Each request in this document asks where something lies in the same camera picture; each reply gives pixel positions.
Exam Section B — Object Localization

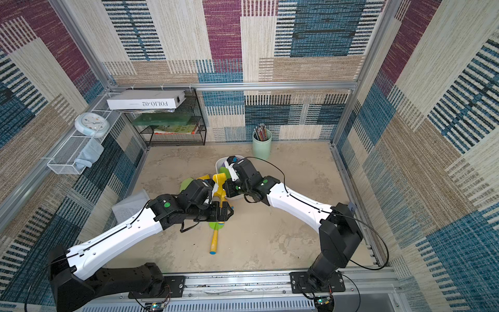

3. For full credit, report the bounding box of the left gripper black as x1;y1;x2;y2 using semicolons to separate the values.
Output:
186;200;236;222

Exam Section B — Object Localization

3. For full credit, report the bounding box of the pale green trowel wooden handle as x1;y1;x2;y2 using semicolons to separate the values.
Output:
179;178;193;192

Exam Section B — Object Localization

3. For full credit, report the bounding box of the green trowel yellow handle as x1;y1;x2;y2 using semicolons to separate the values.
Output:
209;222;225;255

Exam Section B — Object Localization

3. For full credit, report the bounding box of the white plastic storage box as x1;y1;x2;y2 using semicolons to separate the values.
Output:
215;155;244;177

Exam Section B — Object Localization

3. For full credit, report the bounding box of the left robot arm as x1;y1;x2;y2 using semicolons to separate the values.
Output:
48;179;233;311

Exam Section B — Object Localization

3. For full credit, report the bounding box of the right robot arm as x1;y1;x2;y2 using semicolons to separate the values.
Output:
223;156;363;293

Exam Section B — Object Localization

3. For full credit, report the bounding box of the white folio box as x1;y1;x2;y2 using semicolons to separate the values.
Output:
107;90;185;111

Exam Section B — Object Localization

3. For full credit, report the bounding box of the mint green pencil cup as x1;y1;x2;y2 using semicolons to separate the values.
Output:
252;129;272;160

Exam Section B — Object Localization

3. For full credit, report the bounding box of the coloured pencils bundle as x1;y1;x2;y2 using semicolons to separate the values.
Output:
254;123;270;142

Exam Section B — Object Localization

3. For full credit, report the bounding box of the colourful book on shelf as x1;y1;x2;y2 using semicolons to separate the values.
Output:
153;124;198;135

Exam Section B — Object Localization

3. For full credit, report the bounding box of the green book on shelf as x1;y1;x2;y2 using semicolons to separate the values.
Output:
132;113;192;126

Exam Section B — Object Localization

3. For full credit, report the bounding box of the light blue cloth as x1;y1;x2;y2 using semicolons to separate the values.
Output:
75;139;104;170

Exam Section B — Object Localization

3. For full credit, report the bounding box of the white round clock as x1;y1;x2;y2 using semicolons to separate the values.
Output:
74;113;110;138

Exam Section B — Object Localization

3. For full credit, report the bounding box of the yellow scoop brown wooden handle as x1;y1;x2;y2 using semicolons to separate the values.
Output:
198;174;211;181

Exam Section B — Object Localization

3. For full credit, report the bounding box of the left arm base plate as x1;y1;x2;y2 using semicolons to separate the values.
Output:
128;275;186;299

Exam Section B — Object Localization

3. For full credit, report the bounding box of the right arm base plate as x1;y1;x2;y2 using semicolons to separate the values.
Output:
289;271;346;295

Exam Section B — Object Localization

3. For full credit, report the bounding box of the white wire basket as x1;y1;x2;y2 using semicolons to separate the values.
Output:
47;92;121;175

